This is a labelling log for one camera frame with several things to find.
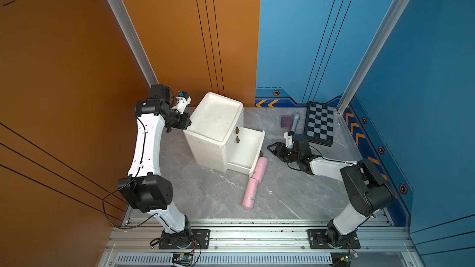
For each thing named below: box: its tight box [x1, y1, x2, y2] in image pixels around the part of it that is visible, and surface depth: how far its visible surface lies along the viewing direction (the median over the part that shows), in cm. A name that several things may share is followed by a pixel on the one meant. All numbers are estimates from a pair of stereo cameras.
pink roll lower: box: [241, 178, 259, 210], surface depth 84 cm
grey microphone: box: [291, 113, 301, 133], surface depth 114 cm
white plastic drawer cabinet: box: [183, 92, 266, 178], surface depth 87 cm
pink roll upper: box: [252, 156, 269, 184], surface depth 92 cm
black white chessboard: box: [303, 101, 334, 148], surface depth 111 cm
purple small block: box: [280, 115, 292, 129], surface depth 111 cm
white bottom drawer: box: [226, 126, 266, 178], surface depth 99 cm
